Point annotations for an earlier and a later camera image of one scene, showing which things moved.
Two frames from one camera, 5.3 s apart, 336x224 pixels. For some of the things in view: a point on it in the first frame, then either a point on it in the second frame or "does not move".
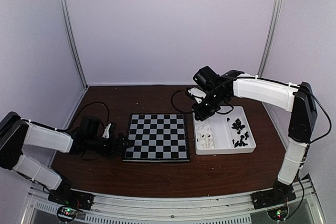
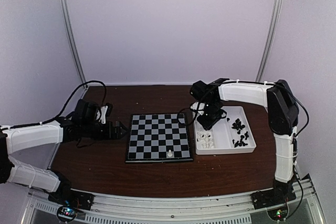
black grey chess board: [158, 137] does not move
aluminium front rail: [233, 209] does not move
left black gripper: [113, 148] to [109, 134]
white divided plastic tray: [224, 134] does not move
